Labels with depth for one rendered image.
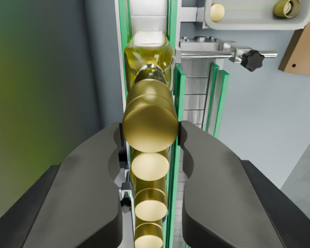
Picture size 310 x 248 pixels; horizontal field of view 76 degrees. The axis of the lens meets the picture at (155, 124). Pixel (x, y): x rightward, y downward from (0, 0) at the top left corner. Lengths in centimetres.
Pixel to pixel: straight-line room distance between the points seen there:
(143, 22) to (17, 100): 27
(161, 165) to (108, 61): 43
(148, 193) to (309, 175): 216
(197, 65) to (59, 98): 27
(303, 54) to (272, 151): 33
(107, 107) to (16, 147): 42
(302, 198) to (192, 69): 223
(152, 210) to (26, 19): 23
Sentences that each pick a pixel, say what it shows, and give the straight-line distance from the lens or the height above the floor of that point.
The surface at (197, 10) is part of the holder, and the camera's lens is 54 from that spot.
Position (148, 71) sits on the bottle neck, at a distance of 18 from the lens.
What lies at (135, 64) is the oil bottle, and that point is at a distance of 21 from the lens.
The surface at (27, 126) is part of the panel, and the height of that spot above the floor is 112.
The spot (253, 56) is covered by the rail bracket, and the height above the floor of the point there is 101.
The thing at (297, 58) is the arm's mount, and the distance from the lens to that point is 65.
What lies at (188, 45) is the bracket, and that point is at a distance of 42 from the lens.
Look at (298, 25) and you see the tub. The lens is 55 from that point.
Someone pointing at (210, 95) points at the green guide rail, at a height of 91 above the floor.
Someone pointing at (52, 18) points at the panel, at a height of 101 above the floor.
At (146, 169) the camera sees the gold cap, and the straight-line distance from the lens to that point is 18.
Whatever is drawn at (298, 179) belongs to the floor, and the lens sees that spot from 230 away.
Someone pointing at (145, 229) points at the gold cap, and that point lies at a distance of 26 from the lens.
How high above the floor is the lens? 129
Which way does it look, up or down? 60 degrees down
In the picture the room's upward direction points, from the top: 177 degrees clockwise
